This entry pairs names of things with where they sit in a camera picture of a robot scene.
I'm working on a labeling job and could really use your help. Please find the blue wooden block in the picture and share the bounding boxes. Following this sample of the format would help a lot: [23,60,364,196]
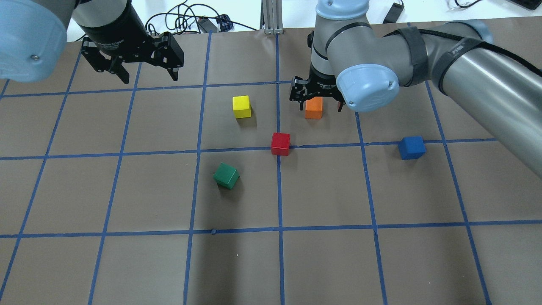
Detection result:
[398,136,427,160]

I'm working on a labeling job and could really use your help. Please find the green wooden block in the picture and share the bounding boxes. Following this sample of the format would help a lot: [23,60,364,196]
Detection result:
[213,163,240,190]

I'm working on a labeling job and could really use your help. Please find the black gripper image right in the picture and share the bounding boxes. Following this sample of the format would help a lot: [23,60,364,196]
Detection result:
[80,8,184,84]

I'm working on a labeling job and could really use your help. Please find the red wooden block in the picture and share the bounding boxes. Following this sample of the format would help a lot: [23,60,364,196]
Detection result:
[271,133,290,156]

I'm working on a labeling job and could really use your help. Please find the aluminium frame post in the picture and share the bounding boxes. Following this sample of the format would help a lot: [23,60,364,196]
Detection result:
[260,0,284,35]

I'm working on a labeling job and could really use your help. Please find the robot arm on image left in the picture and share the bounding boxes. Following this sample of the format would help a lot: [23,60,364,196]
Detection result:
[290,0,542,176]

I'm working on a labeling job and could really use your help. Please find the black power brick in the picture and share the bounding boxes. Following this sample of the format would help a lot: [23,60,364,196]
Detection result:
[383,3,404,24]

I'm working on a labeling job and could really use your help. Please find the black braided cable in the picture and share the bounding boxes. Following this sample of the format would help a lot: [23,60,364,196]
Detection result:
[381,25,542,70]

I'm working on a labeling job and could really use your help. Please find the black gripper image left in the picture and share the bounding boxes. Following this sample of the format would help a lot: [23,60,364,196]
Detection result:
[290,70,345,112]

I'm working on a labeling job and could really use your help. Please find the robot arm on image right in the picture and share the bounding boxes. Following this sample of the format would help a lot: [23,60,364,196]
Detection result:
[0,0,184,83]

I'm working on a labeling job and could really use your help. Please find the yellow wooden block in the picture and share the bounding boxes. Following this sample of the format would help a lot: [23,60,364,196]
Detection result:
[232,95,252,119]

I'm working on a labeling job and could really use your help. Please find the orange wooden block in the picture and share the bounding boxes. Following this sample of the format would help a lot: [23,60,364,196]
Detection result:
[304,97,324,119]

